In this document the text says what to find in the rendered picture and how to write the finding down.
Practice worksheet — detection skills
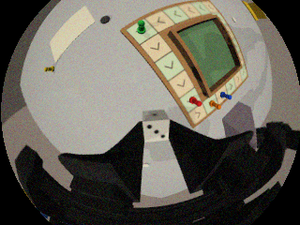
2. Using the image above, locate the white die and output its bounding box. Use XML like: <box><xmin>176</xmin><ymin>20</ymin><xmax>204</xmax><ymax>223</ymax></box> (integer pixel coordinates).
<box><xmin>142</xmin><ymin>110</ymin><xmax>170</xmax><ymax>143</ymax></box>

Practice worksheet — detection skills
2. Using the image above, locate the green game pawn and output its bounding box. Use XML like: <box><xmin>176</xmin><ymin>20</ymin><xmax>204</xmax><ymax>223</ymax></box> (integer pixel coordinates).
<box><xmin>138</xmin><ymin>20</ymin><xmax>146</xmax><ymax>34</ymax></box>

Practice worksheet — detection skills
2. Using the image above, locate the red pawn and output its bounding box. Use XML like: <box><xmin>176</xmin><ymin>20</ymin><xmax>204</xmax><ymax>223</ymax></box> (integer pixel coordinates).
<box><xmin>188</xmin><ymin>97</ymin><xmax>203</xmax><ymax>106</ymax></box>

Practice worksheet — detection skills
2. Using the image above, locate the orange pawn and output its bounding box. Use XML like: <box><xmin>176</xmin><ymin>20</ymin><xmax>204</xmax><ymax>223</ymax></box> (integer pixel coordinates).
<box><xmin>209</xmin><ymin>100</ymin><xmax>221</xmax><ymax>110</ymax></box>

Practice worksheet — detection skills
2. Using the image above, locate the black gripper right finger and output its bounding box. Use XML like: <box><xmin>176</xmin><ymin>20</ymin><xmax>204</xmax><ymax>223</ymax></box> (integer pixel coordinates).
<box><xmin>169</xmin><ymin>119</ymin><xmax>254</xmax><ymax>194</ymax></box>

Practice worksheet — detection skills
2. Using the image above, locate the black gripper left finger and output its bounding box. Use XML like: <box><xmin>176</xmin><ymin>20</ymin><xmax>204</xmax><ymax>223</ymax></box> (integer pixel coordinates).
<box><xmin>59</xmin><ymin>121</ymin><xmax>145</xmax><ymax>203</ymax></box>

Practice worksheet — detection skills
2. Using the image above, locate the blue pawn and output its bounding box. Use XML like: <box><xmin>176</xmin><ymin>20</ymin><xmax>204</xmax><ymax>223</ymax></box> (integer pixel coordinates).
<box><xmin>220</xmin><ymin>91</ymin><xmax>232</xmax><ymax>100</ymax></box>

